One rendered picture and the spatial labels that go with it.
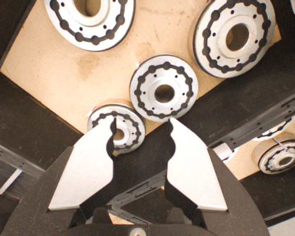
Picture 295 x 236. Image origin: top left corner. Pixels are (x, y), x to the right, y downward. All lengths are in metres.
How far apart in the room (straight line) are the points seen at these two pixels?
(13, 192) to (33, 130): 0.38
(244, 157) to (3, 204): 0.71
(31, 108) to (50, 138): 0.06
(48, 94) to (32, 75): 0.04
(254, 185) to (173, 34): 0.41
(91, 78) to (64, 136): 0.12
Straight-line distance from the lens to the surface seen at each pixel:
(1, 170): 0.54
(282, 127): 0.34
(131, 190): 0.24
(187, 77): 0.20
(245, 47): 0.22
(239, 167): 0.43
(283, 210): 0.45
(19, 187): 0.57
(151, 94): 0.19
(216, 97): 0.23
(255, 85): 0.22
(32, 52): 0.28
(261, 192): 0.46
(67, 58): 0.25
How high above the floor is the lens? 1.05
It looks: 59 degrees down
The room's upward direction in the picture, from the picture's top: 178 degrees clockwise
